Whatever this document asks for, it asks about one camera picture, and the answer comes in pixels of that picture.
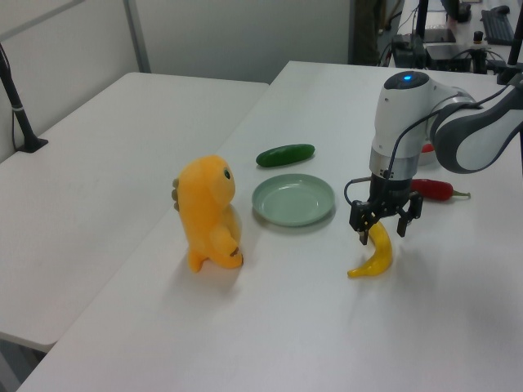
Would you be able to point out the black camera stand pole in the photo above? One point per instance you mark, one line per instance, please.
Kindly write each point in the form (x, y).
(512, 57)

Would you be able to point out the black pole with clamp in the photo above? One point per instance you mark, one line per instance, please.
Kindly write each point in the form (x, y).
(22, 122)

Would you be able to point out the orange plush dinosaur toy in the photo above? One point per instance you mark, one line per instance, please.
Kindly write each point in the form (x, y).
(204, 204)

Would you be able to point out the red chili pepper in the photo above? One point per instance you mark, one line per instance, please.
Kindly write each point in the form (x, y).
(437, 190)

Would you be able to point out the yellow banana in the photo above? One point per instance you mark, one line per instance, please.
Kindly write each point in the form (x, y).
(381, 253)

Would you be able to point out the black keyboard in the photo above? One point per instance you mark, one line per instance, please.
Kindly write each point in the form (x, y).
(497, 26)

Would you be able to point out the thin black stand pole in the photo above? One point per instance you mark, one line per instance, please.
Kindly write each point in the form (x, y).
(423, 20)

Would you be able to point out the green cucumber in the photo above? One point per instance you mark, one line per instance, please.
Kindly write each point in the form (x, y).
(286, 155)

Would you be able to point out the pale green plastic plate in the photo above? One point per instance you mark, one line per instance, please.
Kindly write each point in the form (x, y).
(292, 202)

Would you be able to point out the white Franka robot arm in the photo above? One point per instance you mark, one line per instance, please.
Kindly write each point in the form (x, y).
(400, 118)

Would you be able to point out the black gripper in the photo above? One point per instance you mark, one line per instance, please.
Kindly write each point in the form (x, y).
(388, 196)

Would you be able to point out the red apple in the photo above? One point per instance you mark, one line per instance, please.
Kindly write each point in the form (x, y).
(429, 148)

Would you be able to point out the black equipment box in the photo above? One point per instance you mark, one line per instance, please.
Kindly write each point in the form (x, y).
(408, 51)

